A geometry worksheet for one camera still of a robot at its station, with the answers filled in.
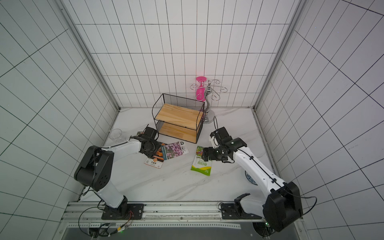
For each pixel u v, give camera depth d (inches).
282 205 15.3
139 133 40.8
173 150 37.3
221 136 24.5
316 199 16.4
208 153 27.7
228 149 21.9
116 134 38.4
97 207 28.5
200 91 40.8
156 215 28.6
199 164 35.0
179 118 36.5
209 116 44.3
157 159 36.2
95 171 18.4
